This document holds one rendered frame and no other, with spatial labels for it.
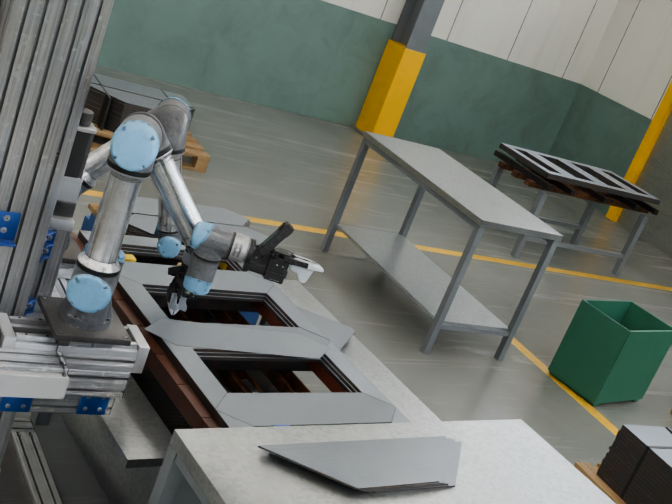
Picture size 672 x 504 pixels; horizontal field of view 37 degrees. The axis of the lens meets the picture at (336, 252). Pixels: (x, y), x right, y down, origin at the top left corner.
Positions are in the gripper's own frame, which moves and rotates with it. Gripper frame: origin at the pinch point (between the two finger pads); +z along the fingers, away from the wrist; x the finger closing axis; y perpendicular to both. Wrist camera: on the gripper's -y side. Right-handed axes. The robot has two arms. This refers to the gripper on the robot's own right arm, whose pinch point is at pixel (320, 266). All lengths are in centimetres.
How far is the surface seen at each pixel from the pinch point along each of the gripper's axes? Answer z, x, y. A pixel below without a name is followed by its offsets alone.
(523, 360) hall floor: 216, -371, 95
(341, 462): 19, 25, 42
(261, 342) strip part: 3, -81, 50
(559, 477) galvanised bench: 92, -7, 40
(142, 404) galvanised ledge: -31, -47, 72
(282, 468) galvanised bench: 4, 31, 45
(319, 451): 13.0, 22.7, 41.7
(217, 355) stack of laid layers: -12, -65, 54
